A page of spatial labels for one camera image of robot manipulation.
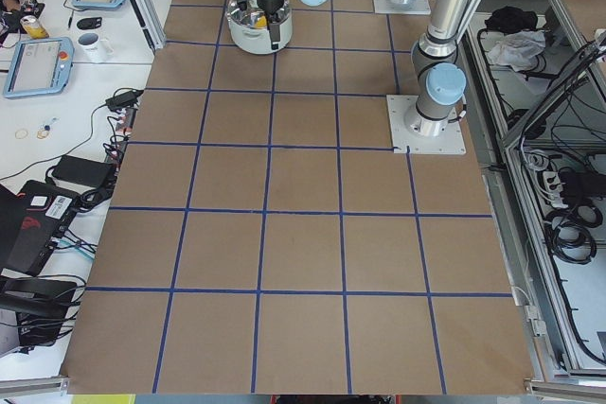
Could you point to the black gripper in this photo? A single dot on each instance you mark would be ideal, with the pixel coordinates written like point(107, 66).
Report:
point(271, 7)

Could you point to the yellow corn cob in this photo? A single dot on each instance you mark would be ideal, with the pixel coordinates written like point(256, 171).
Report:
point(261, 22)

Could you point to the mint green cooking pot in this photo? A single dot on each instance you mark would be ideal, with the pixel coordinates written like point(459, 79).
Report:
point(250, 32)

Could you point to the small black charger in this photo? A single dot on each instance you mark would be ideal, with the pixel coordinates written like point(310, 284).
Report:
point(123, 100)

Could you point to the white mug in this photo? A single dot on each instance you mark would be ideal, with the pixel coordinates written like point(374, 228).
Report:
point(96, 48)

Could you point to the black computer mouse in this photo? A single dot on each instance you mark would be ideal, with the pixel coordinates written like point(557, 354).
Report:
point(89, 23)

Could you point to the large teach pendant tablet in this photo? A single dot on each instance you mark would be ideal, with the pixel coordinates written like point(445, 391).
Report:
point(39, 67)

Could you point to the yellow drink can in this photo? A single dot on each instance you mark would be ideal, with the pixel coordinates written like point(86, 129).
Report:
point(33, 27)

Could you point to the black power brick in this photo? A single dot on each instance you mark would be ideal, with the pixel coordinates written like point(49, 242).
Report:
point(82, 171)

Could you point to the black cloth bundle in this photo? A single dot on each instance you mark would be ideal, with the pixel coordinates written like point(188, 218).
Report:
point(510, 20)

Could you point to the white crumpled cloth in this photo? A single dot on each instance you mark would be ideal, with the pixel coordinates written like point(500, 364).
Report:
point(519, 50)

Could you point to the black monitor stand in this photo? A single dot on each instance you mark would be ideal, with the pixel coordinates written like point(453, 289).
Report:
point(37, 311)

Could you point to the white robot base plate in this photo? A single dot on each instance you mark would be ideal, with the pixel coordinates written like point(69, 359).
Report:
point(414, 134)

